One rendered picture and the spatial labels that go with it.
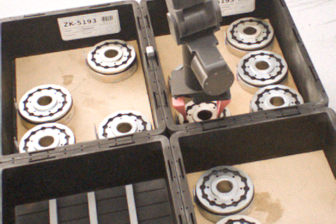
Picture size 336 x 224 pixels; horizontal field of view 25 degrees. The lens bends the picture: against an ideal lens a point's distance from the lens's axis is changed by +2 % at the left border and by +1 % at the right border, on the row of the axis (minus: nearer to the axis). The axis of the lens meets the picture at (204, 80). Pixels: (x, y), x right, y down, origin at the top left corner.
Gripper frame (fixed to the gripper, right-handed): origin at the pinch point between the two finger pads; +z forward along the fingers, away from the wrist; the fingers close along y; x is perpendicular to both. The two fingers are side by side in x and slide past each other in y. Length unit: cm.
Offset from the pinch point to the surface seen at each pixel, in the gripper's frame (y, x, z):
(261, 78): 13.1, 9.0, 1.2
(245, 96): 9.4, 7.2, 4.1
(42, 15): -30.2, 27.4, -5.4
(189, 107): -2.1, 3.1, 1.3
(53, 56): -29.6, 25.7, 4.6
